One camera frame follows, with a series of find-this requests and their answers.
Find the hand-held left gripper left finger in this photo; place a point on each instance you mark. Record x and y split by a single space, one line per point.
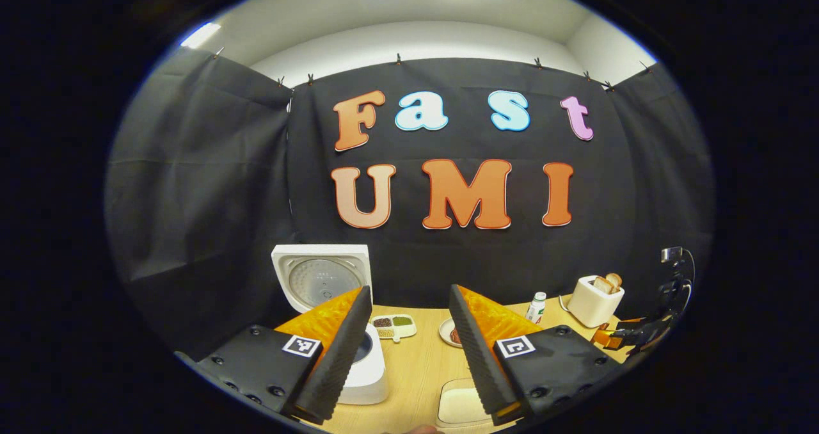
336 370

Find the white divided grain dish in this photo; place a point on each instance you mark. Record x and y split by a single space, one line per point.
393 325

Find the white rice cooker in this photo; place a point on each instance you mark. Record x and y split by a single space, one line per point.
320 277

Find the white bottle green label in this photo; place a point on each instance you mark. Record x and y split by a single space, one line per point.
536 309

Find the toasted bread slice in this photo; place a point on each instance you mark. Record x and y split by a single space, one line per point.
615 280
603 285

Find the white toaster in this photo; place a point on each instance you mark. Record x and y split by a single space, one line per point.
592 306

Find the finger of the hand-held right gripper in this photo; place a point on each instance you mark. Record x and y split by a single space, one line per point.
611 339

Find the ceiling light panel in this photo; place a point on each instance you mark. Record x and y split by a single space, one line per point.
200 35

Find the white round plate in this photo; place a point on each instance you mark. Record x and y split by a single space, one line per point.
446 333

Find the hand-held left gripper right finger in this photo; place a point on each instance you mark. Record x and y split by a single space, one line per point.
483 370

